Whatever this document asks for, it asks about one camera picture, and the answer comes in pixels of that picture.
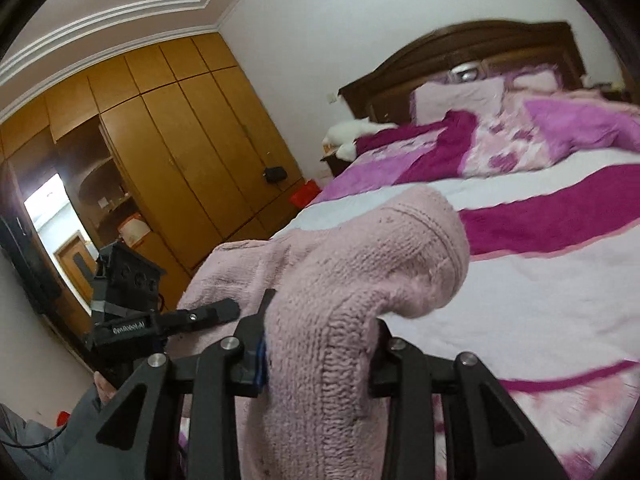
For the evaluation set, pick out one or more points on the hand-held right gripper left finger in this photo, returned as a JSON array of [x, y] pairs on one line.
[[260, 360]]

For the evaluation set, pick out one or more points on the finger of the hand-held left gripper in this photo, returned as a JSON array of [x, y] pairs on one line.
[[200, 316]]

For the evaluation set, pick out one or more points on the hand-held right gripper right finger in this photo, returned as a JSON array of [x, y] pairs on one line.
[[395, 365]]

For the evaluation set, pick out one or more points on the pink knit sweater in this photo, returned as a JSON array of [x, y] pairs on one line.
[[325, 285]]

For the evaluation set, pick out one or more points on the person's left forearm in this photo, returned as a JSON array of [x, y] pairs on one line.
[[80, 435]]

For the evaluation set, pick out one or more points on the person's left hand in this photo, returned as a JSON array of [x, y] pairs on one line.
[[103, 387]]

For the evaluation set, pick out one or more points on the white orange box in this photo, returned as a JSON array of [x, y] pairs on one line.
[[134, 230]]

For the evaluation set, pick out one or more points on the wooden door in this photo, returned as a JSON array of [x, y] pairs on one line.
[[70, 260]]

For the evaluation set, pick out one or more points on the black television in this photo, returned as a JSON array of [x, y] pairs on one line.
[[25, 265]]

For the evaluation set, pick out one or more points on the tall wooden wardrobe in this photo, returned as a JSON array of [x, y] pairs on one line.
[[175, 135]]

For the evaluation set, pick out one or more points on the floral pink bed quilt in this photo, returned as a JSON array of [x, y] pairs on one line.
[[525, 285]]

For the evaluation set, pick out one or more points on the small black box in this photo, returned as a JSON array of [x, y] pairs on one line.
[[275, 174]]

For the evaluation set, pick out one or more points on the red box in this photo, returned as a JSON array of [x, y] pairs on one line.
[[305, 194]]

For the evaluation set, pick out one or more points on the wooden nightstand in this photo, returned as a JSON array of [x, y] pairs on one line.
[[335, 166]]

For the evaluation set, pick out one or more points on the white plush toy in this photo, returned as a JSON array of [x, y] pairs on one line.
[[350, 132]]

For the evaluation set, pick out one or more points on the light pink large pillow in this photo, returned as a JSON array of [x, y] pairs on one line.
[[455, 100]]

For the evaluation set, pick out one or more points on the dark wooden headboard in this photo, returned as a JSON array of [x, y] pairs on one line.
[[425, 55]]

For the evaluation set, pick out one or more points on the light pink small pillow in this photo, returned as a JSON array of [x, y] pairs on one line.
[[535, 80]]

